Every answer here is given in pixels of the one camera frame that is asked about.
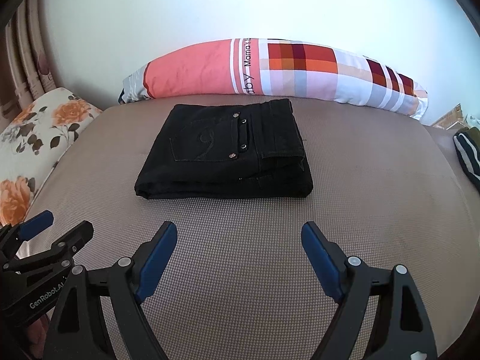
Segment dark striped folded garment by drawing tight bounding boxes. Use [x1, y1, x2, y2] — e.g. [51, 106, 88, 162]
[452, 127, 480, 192]

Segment beige woven bed mat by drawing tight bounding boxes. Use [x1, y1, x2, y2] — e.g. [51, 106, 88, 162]
[19, 98, 479, 359]

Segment black pants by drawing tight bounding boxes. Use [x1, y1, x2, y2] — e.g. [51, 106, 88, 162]
[134, 98, 313, 199]

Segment pink beige curtain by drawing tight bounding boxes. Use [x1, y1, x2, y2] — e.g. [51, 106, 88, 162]
[1, 0, 56, 129]

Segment orange floral white pillow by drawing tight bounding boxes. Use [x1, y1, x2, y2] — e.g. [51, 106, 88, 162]
[0, 88, 102, 225]

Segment pink striped long pillow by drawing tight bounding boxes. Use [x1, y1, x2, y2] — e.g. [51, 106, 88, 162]
[119, 38, 429, 120]

